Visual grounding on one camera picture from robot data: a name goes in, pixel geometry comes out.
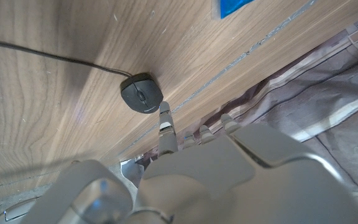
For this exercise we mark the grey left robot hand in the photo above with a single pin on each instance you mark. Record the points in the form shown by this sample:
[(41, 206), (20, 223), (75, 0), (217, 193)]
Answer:
[(228, 174)]

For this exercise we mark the black computer mouse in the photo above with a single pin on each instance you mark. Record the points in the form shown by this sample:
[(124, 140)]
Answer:
[(138, 93)]

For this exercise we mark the blue gel bag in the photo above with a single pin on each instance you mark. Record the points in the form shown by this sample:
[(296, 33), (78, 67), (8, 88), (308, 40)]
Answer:
[(232, 6)]

